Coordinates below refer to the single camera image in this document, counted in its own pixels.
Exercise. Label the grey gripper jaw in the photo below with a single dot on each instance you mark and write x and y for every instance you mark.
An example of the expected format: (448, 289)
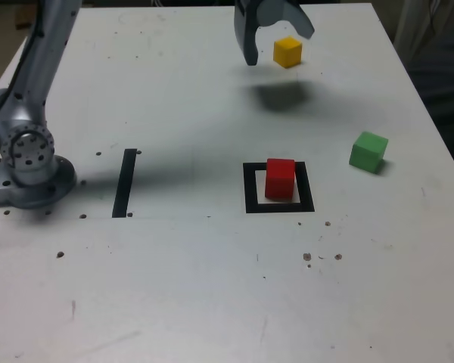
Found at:
(244, 30)
(283, 11)

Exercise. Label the yellow cube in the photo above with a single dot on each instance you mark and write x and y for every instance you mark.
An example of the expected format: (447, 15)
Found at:
(287, 53)

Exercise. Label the red cube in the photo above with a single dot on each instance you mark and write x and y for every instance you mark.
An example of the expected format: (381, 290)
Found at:
(280, 179)

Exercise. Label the green cube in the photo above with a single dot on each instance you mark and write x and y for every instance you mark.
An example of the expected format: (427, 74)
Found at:
(367, 153)

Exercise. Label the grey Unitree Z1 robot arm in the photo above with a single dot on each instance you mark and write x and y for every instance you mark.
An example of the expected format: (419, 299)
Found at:
(41, 75)

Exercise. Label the black tape square outline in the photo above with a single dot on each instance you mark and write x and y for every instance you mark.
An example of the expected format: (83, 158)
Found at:
(249, 189)

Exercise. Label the black tape strip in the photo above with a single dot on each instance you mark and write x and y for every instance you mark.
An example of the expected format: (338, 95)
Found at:
(123, 181)

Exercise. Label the brown cardboard box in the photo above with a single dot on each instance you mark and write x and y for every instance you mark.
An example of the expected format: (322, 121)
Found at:
(24, 15)

